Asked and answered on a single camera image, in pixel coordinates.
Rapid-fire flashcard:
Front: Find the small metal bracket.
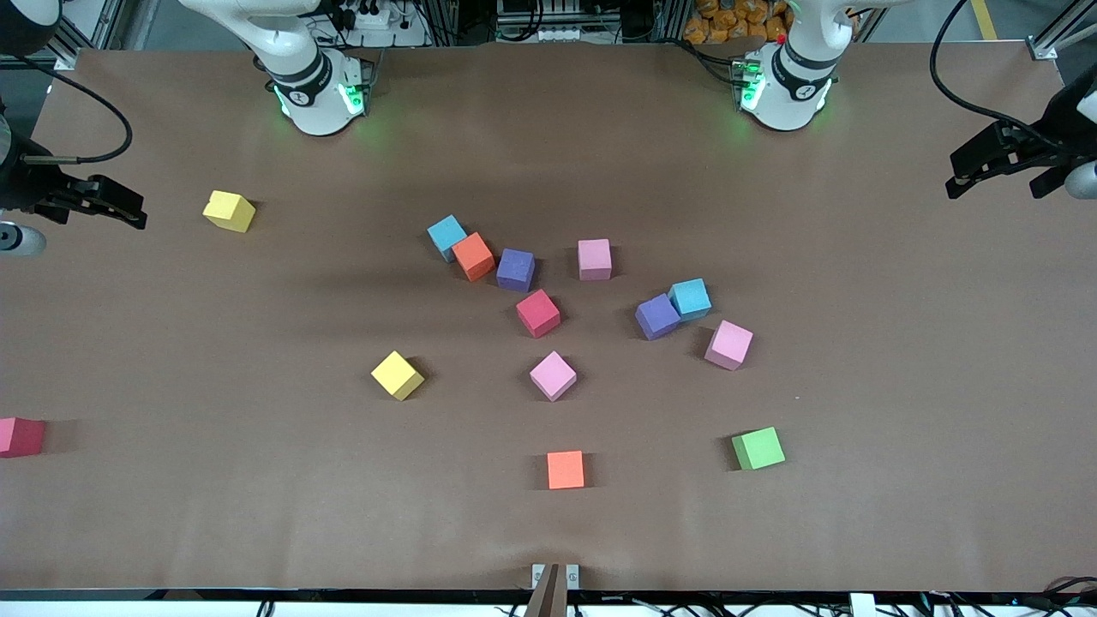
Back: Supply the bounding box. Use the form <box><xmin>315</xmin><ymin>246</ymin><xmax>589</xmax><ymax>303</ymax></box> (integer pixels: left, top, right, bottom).
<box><xmin>531</xmin><ymin>563</ymin><xmax>580</xmax><ymax>592</ymax></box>

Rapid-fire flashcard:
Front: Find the bag of orange snacks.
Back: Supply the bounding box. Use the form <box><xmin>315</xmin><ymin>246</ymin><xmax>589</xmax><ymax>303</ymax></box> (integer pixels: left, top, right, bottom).
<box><xmin>684</xmin><ymin>0</ymin><xmax>794</xmax><ymax>45</ymax></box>

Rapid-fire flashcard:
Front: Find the dark violet foam cube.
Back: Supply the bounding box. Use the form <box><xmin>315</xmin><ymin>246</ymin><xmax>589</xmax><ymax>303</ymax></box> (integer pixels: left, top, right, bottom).
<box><xmin>496</xmin><ymin>248</ymin><xmax>537</xmax><ymax>293</ymax></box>

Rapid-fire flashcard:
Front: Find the red foam cube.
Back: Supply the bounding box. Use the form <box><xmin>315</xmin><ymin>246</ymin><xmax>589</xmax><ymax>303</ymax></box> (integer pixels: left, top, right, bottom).
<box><xmin>0</xmin><ymin>416</ymin><xmax>46</xmax><ymax>459</ymax></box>
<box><xmin>515</xmin><ymin>289</ymin><xmax>562</xmax><ymax>339</ymax></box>

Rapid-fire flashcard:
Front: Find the green foam cube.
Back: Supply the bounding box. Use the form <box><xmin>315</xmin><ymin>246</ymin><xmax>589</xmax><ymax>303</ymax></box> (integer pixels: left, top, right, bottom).
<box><xmin>731</xmin><ymin>426</ymin><xmax>787</xmax><ymax>472</ymax></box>

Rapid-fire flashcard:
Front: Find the blue foam cube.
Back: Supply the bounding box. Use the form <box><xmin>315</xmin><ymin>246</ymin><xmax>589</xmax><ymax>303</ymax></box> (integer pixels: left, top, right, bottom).
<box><xmin>668</xmin><ymin>278</ymin><xmax>713</xmax><ymax>322</ymax></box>
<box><xmin>427</xmin><ymin>214</ymin><xmax>469</xmax><ymax>263</ymax></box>

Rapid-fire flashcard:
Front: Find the aluminium frame profile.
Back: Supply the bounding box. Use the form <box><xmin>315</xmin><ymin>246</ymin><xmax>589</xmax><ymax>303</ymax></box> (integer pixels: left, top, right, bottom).
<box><xmin>0</xmin><ymin>0</ymin><xmax>159</xmax><ymax>69</ymax></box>
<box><xmin>1028</xmin><ymin>0</ymin><xmax>1097</xmax><ymax>61</ymax></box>

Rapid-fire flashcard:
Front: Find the yellow foam cube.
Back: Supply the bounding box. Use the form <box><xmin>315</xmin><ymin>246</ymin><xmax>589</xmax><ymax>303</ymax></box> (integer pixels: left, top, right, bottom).
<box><xmin>202</xmin><ymin>189</ymin><xmax>257</xmax><ymax>234</ymax></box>
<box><xmin>370</xmin><ymin>350</ymin><xmax>426</xmax><ymax>402</ymax></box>

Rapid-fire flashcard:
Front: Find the black camera cable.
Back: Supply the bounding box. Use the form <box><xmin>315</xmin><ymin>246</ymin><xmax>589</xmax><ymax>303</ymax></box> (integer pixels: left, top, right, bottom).
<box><xmin>30</xmin><ymin>75</ymin><xmax>134</xmax><ymax>165</ymax></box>
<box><xmin>930</xmin><ymin>0</ymin><xmax>1042</xmax><ymax>138</ymax></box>

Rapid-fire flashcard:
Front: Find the light purple foam cube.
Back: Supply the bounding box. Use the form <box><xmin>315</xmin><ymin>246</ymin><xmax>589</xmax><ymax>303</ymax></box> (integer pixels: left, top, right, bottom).
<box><xmin>634</xmin><ymin>293</ymin><xmax>683</xmax><ymax>341</ymax></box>

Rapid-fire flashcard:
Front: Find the pink foam cube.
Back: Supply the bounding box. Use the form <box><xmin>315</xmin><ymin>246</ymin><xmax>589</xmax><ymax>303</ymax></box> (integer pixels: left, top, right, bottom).
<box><xmin>704</xmin><ymin>320</ymin><xmax>755</xmax><ymax>372</ymax></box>
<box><xmin>577</xmin><ymin>238</ymin><xmax>614</xmax><ymax>282</ymax></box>
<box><xmin>529</xmin><ymin>350</ymin><xmax>578</xmax><ymax>403</ymax></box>

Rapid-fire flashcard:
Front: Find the orange foam cube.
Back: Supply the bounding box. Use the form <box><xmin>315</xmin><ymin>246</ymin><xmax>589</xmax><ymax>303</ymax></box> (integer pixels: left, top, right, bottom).
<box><xmin>451</xmin><ymin>231</ymin><xmax>497</xmax><ymax>283</ymax></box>
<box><xmin>547</xmin><ymin>450</ymin><xmax>586</xmax><ymax>491</ymax></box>

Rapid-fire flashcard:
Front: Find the white power strip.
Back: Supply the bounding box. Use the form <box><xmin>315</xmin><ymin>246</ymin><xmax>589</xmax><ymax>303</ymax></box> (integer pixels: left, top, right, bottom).
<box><xmin>497</xmin><ymin>24</ymin><xmax>605</xmax><ymax>44</ymax></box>
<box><xmin>330</xmin><ymin>0</ymin><xmax>429</xmax><ymax>48</ymax></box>

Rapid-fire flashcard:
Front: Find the large table cover sheet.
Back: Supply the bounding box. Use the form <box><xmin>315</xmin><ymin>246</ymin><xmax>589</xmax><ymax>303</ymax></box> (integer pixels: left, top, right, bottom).
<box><xmin>0</xmin><ymin>43</ymin><xmax>1097</xmax><ymax>594</ymax></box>

